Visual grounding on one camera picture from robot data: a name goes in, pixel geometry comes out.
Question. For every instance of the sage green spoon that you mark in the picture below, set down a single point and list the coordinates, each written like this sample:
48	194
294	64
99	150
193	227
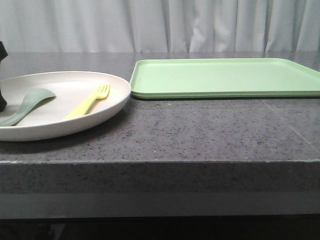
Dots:
30	101

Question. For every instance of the beige round plate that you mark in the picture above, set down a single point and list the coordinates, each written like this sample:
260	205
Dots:
70	88

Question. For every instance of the light green tray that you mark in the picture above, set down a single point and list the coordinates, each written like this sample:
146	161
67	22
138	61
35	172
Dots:
223	78

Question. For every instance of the yellow plastic fork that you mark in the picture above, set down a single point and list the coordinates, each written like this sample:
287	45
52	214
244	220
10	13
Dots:
100	93

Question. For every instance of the white curtain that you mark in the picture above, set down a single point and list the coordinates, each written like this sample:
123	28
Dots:
159	26

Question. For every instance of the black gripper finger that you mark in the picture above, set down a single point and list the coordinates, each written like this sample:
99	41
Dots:
3	55

